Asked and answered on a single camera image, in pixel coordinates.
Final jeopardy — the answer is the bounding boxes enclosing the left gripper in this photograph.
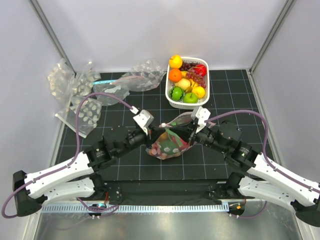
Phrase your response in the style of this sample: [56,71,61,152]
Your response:
[115,123,166,158]

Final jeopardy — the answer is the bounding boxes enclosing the clear bag blue zipper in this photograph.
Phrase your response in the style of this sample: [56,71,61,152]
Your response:
[92,81,130,107]

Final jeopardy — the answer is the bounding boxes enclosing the dark green avocado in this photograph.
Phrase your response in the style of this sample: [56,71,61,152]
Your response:
[159,139,178,155]

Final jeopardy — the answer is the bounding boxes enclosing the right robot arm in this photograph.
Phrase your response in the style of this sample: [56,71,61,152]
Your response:
[171,121,320,227]

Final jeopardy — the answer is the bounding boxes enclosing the red apple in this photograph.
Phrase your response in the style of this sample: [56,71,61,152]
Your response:
[194,64,207,77]

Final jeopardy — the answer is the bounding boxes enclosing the green apple with stem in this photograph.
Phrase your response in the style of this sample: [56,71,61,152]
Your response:
[183,92,198,104]

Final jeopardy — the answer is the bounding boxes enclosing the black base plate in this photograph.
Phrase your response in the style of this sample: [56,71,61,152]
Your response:
[81,179,245,206]

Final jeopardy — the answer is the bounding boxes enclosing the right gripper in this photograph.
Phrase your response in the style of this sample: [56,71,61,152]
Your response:
[170,117,228,154]

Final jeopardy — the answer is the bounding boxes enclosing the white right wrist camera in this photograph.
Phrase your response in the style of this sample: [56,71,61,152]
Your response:
[191,106,211,134]

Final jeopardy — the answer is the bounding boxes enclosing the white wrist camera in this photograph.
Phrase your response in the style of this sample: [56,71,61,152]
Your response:
[191,106,211,134]
[130,106,154,136]

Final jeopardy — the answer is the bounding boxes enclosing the pale yellow peach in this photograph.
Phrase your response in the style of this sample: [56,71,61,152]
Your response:
[175,78,191,91]

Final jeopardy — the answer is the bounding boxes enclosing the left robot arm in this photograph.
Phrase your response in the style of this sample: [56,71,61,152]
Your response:
[12,126,165,217]

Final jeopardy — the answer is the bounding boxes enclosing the clear zip bag pink zipper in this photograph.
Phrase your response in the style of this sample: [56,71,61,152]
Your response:
[145,111,217,161]

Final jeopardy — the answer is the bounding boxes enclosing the white perforated plastic basket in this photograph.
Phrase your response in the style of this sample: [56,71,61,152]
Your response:
[165,56,210,110]

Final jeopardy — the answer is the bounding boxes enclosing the clear bag white dots front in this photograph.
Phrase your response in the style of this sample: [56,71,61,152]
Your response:
[55,96,102,138]

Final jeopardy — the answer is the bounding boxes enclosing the clear bag white dots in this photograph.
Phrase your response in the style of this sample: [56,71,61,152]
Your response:
[55,96,102,138]
[47,58,75,105]
[71,61,101,97]

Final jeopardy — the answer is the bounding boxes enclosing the clear bag white dots middle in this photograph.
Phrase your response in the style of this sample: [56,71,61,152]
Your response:
[71,61,101,97]

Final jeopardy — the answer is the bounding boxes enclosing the purple grape bunch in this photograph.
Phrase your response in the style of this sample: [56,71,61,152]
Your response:
[179,61,207,89]

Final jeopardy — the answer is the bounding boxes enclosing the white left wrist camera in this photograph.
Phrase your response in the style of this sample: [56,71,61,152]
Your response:
[130,106,154,136]

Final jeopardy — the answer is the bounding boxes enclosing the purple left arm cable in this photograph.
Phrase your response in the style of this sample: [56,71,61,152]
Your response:
[1,92,138,219]

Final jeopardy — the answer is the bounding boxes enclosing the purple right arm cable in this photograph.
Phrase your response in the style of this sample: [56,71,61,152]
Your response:
[204,109,320,219]

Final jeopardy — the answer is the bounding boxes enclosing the red lychee bunch with leaves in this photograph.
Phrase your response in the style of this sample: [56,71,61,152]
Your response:
[147,142,167,160]

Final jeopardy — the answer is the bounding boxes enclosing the orange fruit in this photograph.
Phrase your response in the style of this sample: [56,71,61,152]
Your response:
[168,68,183,83]

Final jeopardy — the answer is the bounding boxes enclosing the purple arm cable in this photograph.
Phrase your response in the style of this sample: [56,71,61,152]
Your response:
[204,109,320,219]
[1,92,138,219]

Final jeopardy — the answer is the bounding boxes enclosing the white slotted cable duct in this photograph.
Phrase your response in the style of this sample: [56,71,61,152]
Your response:
[41,202,229,214]

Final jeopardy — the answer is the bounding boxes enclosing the clear bag white dots back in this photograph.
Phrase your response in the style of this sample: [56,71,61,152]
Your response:
[47,58,75,105]

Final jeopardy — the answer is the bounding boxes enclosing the crumpled clear bag pink dots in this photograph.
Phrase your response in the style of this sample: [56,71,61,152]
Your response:
[112,59,167,92]

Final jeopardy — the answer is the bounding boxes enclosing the pink dragon fruit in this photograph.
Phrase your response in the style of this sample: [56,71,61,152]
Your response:
[165,128,190,150]

